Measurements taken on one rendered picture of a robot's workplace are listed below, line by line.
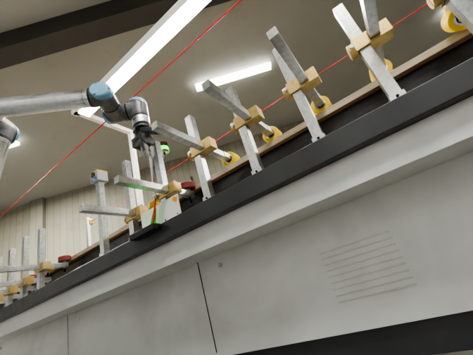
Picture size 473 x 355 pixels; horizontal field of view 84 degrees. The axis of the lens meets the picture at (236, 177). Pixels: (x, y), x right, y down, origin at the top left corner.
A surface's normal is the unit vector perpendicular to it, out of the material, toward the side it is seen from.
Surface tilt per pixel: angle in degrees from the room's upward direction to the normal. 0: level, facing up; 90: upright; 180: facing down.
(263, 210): 90
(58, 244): 90
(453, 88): 90
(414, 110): 90
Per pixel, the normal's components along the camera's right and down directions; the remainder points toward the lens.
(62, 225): -0.11, -0.37
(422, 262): -0.54, -0.19
